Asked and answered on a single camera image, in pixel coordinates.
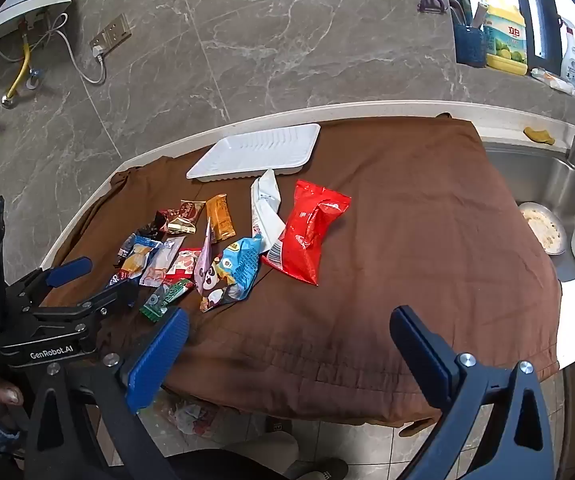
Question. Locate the green snack packet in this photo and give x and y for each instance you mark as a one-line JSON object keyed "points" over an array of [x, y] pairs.
{"points": [[165, 298]]}

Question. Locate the dirty metal bowl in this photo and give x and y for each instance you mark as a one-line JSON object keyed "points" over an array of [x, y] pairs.
{"points": [[542, 230]]}

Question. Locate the red white snack packet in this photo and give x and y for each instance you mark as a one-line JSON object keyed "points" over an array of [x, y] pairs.
{"points": [[183, 262]]}

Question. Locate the black snack packet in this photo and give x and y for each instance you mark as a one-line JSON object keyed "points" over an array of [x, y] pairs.
{"points": [[150, 227]]}

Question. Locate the red snack bag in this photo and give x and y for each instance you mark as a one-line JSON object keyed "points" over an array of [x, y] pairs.
{"points": [[307, 230]]}

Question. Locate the white spray bottle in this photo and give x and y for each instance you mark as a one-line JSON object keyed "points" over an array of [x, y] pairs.
{"points": [[571, 60]]}

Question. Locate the gold snack packet red label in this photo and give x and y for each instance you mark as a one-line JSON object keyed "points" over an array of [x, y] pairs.
{"points": [[187, 212]]}

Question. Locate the steel sink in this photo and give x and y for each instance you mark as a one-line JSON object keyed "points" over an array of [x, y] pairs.
{"points": [[532, 180]]}

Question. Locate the white rag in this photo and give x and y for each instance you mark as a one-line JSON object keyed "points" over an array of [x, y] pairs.
{"points": [[552, 80]]}

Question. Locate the metal wall socket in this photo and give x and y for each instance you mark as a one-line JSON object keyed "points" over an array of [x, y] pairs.
{"points": [[113, 31]]}

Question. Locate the blue cartoon snack packet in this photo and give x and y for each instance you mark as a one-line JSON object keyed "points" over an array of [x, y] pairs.
{"points": [[242, 262]]}

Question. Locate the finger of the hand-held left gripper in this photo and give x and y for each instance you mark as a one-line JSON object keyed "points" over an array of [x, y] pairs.
{"points": [[107, 301], [67, 270]]}

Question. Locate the dark slipper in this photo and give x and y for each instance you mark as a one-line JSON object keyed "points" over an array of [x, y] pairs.
{"points": [[322, 469]]}

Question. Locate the yellow sponge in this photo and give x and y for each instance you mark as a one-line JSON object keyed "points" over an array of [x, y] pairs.
{"points": [[540, 135]]}

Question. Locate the yellow detergent bottle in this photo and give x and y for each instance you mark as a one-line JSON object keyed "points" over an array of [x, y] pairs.
{"points": [[505, 40]]}

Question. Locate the blue orange snack packet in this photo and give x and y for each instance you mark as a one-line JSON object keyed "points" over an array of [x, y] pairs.
{"points": [[137, 260]]}

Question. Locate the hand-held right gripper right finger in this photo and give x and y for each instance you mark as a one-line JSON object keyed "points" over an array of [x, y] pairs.
{"points": [[422, 360]]}

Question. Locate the black window frame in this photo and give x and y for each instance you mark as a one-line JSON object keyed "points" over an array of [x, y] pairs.
{"points": [[532, 5]]}

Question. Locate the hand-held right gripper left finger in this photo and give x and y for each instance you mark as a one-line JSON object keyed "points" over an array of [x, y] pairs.
{"points": [[160, 355]]}

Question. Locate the white plastic tray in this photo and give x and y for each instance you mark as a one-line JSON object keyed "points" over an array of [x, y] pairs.
{"points": [[257, 152]]}

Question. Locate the blue utensil holder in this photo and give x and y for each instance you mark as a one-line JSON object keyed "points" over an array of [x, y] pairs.
{"points": [[470, 45]]}

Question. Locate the pink cartoon snack packet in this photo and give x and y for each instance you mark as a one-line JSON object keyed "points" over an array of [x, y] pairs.
{"points": [[205, 260]]}

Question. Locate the clear white snack packet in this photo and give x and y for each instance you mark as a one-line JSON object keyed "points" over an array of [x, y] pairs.
{"points": [[160, 266]]}

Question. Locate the brown cloth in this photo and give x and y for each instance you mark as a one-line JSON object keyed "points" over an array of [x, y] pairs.
{"points": [[392, 260]]}

